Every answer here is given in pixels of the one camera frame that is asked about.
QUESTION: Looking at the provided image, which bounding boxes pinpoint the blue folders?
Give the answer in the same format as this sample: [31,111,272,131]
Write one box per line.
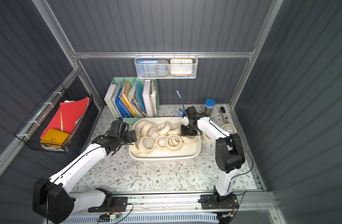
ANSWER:
[113,85,133,118]

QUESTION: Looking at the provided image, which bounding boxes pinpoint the clear tube of coloured pencils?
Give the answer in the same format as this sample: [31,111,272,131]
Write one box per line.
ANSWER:
[205,99,215,117]

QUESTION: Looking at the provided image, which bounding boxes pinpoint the white plastic storage box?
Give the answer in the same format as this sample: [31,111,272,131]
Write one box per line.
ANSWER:
[129,117,202,161]

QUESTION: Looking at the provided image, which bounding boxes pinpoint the white binder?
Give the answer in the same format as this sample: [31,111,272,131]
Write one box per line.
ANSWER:
[143,79,153,117]

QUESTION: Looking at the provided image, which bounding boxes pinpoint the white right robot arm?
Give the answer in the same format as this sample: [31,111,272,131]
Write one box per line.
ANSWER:
[181,106,245,209]

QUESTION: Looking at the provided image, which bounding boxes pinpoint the black wire side basket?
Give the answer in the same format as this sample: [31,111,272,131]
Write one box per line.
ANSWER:
[15,83,93,153]

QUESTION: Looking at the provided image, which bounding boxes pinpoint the yellow alarm clock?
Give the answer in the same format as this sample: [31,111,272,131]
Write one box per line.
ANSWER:
[170,58,193,76]

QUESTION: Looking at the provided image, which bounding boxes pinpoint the white book with green spine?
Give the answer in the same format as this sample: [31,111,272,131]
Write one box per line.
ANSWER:
[104,84,119,118]

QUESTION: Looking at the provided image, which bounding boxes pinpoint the white wire hanging basket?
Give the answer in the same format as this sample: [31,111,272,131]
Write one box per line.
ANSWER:
[134,54,199,79]

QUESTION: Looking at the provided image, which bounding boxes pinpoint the blue box in basket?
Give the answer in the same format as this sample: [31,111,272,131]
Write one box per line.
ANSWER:
[135,59,159,78]

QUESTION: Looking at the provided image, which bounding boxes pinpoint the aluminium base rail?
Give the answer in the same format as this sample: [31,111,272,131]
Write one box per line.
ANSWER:
[47,191,275,216]

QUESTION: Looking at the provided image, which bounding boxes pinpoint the red paper folder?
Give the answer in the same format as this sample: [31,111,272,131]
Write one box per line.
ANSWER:
[40,97,91,139]

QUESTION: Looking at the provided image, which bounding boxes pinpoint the green desktop file organizer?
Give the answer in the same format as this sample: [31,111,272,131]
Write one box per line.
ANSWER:
[111,77,160,125]

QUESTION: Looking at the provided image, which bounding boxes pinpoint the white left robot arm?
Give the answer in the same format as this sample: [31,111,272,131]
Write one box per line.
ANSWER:
[32,118,137,224]

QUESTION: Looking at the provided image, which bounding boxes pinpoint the grey tape roll in basket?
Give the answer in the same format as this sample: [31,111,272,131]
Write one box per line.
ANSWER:
[155,59,170,77]

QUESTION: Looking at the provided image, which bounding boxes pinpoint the masking tape roll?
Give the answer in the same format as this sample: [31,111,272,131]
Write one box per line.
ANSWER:
[155,135,168,152]
[221,123,237,134]
[167,122,181,135]
[129,142,141,155]
[165,134,183,152]
[202,132,214,144]
[135,120,148,133]
[137,136,156,154]
[181,135,199,144]
[141,122,159,139]
[156,121,171,135]

